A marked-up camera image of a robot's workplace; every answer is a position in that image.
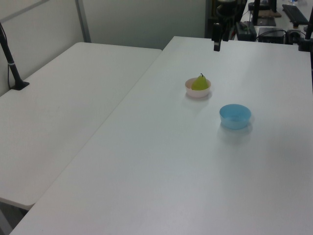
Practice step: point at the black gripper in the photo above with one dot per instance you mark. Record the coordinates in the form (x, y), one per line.
(227, 12)

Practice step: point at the green pear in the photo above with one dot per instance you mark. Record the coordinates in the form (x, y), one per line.
(200, 83)

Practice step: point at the pink plastic bowl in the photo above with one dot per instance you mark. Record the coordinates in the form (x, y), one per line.
(195, 94)

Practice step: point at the blue plastic bowl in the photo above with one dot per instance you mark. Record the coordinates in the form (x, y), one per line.
(234, 120)

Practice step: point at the dark device with green part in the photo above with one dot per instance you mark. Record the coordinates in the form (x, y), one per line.
(245, 30)

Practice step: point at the black monitor stand pole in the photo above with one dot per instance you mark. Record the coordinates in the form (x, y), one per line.
(256, 12)

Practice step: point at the black electronics box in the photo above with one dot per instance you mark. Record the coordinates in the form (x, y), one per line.
(271, 35)

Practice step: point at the brown wooden board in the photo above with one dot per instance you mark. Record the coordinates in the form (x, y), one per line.
(270, 13)

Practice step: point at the black keyboard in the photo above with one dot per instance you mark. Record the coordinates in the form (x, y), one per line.
(296, 13)

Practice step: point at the black clamp stand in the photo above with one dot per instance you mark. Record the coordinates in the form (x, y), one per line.
(308, 34)

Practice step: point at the white side table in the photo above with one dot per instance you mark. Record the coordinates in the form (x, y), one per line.
(61, 110)

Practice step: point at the grey wall partition post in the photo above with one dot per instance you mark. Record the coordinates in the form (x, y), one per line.
(83, 22)

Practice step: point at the black camera stand pole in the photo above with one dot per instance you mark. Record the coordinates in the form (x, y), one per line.
(13, 71)

